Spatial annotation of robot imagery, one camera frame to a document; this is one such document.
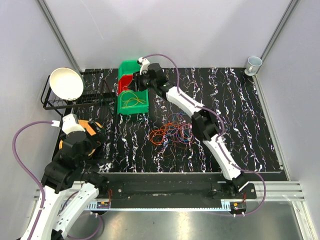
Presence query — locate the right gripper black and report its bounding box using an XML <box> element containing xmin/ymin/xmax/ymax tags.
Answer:
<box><xmin>126</xmin><ymin>70</ymin><xmax>156</xmax><ymax>94</ymax></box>

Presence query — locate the orange woven basket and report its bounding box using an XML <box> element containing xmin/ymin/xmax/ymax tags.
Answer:
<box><xmin>58</xmin><ymin>119</ymin><xmax>104</xmax><ymax>158</ymax></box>

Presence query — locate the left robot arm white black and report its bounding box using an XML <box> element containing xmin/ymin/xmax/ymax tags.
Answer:
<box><xmin>12</xmin><ymin>114</ymin><xmax>108</xmax><ymax>240</ymax></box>

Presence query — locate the brown cable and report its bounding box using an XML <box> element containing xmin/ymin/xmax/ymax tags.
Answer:
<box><xmin>162</xmin><ymin>139</ymin><xmax>193</xmax><ymax>158</ymax></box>

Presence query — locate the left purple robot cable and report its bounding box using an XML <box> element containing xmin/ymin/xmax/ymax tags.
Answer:
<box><xmin>11</xmin><ymin>120</ymin><xmax>105</xmax><ymax>240</ymax></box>

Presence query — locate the yellow cable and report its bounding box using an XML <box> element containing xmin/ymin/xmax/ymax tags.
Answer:
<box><xmin>120</xmin><ymin>90</ymin><xmax>147</xmax><ymax>109</ymax></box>

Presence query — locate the green storage bin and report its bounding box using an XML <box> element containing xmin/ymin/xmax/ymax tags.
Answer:
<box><xmin>117</xmin><ymin>90</ymin><xmax>149</xmax><ymax>115</ymax></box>
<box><xmin>118</xmin><ymin>58</ymin><xmax>143</xmax><ymax>79</ymax></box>

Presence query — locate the black wire dish rack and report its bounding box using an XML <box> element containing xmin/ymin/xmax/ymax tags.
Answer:
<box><xmin>39</xmin><ymin>68</ymin><xmax>116</xmax><ymax>166</ymax></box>

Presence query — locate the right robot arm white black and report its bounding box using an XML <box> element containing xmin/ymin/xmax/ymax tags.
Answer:
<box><xmin>127</xmin><ymin>58</ymin><xmax>249</xmax><ymax>199</ymax></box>

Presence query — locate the red storage bin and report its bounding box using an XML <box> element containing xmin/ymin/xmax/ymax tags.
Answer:
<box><xmin>118</xmin><ymin>74</ymin><xmax>133</xmax><ymax>95</ymax></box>

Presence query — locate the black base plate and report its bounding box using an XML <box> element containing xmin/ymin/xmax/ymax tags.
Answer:
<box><xmin>103</xmin><ymin>172</ymin><xmax>257</xmax><ymax>211</ymax></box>

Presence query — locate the white bowl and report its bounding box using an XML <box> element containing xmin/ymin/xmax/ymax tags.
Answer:
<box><xmin>49</xmin><ymin>67</ymin><xmax>84</xmax><ymax>101</ymax></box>

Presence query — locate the near green storage bin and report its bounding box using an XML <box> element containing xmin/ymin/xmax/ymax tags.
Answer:
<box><xmin>117</xmin><ymin>90</ymin><xmax>149</xmax><ymax>115</ymax></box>

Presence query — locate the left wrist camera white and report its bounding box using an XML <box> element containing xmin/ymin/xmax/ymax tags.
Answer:
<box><xmin>51</xmin><ymin>113</ymin><xmax>86</xmax><ymax>135</ymax></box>

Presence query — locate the far green storage bin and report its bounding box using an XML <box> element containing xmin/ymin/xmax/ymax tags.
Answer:
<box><xmin>118</xmin><ymin>58</ymin><xmax>143</xmax><ymax>79</ymax></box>

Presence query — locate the pink cable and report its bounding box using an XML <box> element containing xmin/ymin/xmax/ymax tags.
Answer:
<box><xmin>168</xmin><ymin>112</ymin><xmax>196</xmax><ymax>145</ymax></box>

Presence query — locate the white mug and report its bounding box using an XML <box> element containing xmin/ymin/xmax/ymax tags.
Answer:
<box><xmin>244</xmin><ymin>56</ymin><xmax>263</xmax><ymax>76</ymax></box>

